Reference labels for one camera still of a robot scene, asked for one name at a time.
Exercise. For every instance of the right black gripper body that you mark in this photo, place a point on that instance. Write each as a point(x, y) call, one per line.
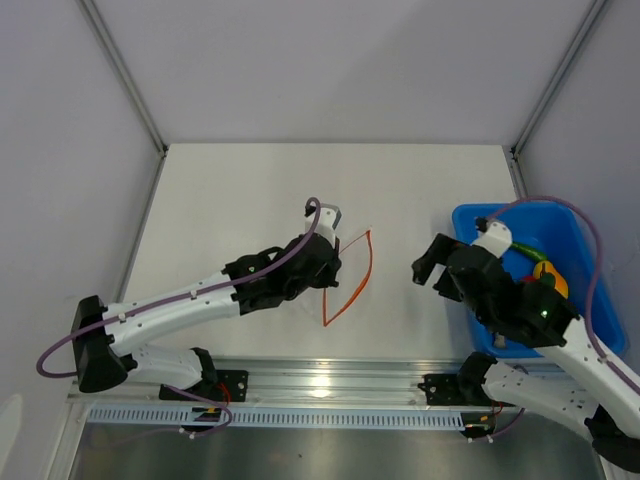
point(446, 287)

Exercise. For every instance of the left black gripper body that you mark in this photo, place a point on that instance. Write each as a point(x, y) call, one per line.
point(324, 279)

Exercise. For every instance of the clear orange zip top bag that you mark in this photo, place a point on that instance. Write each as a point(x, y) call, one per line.
point(325, 306)

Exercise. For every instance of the grey toy fish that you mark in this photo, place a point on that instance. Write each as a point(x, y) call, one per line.
point(499, 342)

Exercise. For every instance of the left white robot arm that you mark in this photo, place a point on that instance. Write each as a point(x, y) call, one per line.
point(113, 343)

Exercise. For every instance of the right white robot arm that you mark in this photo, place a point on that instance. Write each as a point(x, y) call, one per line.
point(603, 408)

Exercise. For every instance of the green chili pepper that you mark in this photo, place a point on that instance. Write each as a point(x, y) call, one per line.
point(529, 252)

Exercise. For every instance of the yellow bell pepper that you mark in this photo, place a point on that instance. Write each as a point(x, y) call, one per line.
point(545, 272)

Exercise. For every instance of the blue plastic bin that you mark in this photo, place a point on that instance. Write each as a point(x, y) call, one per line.
point(553, 230)

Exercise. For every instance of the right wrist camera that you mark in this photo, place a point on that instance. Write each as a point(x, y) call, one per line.
point(493, 236)

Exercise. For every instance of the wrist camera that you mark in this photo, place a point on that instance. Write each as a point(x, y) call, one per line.
point(330, 216)
point(493, 236)

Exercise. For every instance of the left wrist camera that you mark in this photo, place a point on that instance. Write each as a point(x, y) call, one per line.
point(330, 216)

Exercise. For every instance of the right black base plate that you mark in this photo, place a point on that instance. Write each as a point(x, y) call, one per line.
point(443, 389)

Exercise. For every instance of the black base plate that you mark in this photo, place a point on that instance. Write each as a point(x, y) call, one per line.
point(231, 386)
point(443, 389)

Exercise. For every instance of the aluminium mounting rail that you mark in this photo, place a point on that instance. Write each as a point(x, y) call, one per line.
point(315, 383)

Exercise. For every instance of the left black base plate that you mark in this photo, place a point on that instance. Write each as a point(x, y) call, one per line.
point(231, 386)

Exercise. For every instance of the white slotted cable duct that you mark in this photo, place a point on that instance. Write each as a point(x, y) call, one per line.
point(243, 416)

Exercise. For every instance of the right aluminium frame post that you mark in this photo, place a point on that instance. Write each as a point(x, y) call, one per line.
point(579, 39)

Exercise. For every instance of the aluminium frame post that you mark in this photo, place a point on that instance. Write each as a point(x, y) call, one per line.
point(107, 44)
point(579, 39)

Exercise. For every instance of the left aluminium frame post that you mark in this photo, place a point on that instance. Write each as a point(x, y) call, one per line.
point(107, 44)

